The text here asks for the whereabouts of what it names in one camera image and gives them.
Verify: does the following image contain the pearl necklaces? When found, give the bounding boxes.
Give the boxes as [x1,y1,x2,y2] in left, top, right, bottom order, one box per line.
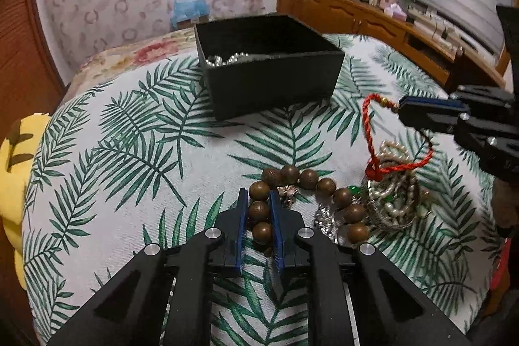
[365,139,434,230]

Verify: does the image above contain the black jewelry box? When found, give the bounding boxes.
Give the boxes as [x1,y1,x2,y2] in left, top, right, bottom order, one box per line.
[194,14,346,122]

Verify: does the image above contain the wooden louvered wardrobe door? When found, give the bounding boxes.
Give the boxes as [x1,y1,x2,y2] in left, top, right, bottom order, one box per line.
[0,0,66,128]

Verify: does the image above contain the red braided cord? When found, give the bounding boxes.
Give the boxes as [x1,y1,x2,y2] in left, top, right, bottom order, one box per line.
[362,93,434,180]

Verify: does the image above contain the floral blanket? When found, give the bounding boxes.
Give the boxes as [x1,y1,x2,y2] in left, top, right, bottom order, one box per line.
[67,26,203,97]

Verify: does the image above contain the yellow plush toy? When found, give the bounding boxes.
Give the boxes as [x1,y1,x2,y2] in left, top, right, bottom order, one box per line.
[0,113,53,291]

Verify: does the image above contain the wooden bead bracelet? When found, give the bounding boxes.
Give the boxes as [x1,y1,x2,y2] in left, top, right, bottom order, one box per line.
[248,165,370,254]

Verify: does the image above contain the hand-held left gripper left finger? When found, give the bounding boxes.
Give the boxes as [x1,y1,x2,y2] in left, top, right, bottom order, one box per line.
[49,188,249,346]

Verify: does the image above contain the blue plastic bag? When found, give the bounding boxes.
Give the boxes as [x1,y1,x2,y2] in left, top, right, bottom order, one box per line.
[169,0,212,27]

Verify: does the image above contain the silver chain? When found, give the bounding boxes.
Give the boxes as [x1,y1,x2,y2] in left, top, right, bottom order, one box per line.
[313,203,346,245]

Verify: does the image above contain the long wooden cabinet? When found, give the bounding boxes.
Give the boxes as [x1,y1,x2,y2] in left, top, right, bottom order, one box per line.
[277,0,508,92]

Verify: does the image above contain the silver pearl necklace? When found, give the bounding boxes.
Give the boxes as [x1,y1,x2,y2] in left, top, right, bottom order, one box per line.
[205,52,250,67]

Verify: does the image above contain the pink tissue box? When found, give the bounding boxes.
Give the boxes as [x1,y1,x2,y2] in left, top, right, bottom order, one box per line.
[383,3,408,22]

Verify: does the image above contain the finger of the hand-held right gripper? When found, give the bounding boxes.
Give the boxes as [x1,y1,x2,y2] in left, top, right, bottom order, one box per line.
[399,85,516,117]
[398,106,519,177]

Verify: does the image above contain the small metal flower charm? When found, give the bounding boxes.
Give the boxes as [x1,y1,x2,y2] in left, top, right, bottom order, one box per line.
[277,185,301,208]

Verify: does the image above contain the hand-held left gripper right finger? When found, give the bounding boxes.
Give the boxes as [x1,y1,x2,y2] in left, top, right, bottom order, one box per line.
[270,190,472,346]

